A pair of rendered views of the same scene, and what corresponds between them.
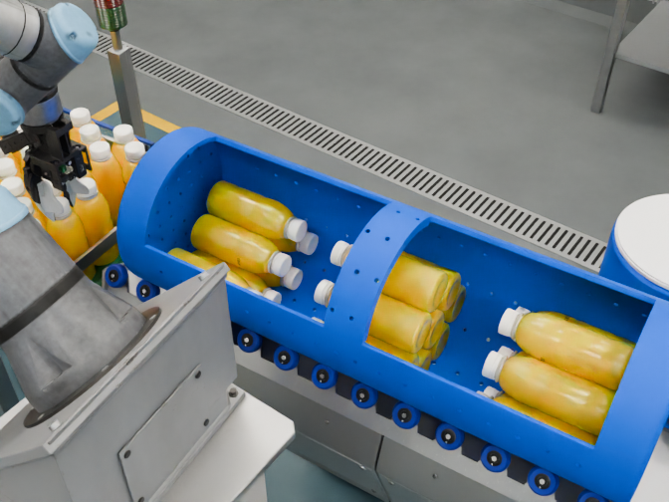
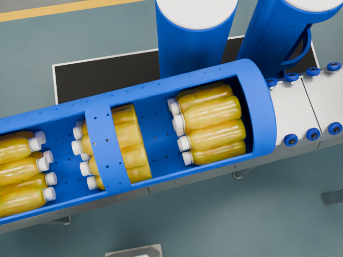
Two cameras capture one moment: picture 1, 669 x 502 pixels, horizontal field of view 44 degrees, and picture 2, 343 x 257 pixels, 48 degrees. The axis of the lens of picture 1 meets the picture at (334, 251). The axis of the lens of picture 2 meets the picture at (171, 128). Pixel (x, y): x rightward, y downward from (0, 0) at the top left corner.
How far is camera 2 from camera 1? 0.64 m
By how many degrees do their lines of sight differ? 38
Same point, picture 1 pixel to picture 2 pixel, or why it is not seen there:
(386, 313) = (125, 160)
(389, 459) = (154, 188)
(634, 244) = (175, 14)
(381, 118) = not seen: outside the picture
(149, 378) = not seen: outside the picture
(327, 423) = (119, 198)
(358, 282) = (112, 170)
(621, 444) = (264, 147)
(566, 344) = (212, 118)
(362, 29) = not seen: outside the picture
